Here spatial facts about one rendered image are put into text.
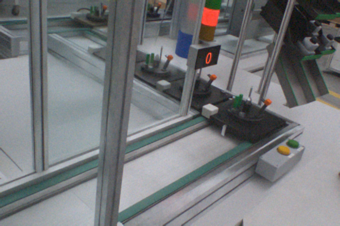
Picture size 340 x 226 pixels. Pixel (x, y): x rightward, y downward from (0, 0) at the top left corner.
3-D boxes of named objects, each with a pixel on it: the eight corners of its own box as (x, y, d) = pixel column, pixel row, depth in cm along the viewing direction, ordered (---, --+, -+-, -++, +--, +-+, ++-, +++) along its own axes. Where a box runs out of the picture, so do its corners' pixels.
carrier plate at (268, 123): (285, 125, 140) (286, 120, 139) (253, 144, 123) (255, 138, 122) (235, 101, 153) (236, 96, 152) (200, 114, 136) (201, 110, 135)
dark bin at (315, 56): (319, 59, 145) (331, 45, 140) (300, 61, 137) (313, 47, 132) (278, 13, 156) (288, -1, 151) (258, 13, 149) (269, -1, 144)
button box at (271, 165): (300, 160, 128) (306, 146, 125) (272, 182, 113) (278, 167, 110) (283, 151, 132) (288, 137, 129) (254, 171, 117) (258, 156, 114)
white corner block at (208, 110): (217, 116, 137) (219, 107, 135) (209, 120, 134) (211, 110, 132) (207, 112, 140) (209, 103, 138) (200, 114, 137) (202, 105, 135)
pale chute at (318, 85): (321, 96, 163) (329, 93, 160) (304, 100, 156) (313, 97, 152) (298, 41, 168) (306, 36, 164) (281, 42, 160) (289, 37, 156)
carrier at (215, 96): (232, 100, 154) (239, 72, 148) (197, 113, 137) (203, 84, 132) (190, 79, 167) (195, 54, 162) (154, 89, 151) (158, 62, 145)
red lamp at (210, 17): (219, 25, 115) (222, 10, 113) (210, 26, 112) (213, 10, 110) (207, 21, 118) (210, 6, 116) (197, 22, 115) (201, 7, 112)
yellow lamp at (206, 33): (216, 40, 118) (219, 25, 115) (206, 42, 114) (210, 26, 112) (204, 35, 120) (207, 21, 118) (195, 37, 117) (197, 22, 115)
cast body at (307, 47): (311, 58, 141) (322, 45, 136) (303, 58, 139) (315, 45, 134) (299, 43, 145) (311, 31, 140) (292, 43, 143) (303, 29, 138)
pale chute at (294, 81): (307, 103, 153) (316, 100, 149) (289, 109, 145) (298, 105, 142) (284, 44, 157) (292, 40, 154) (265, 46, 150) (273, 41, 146)
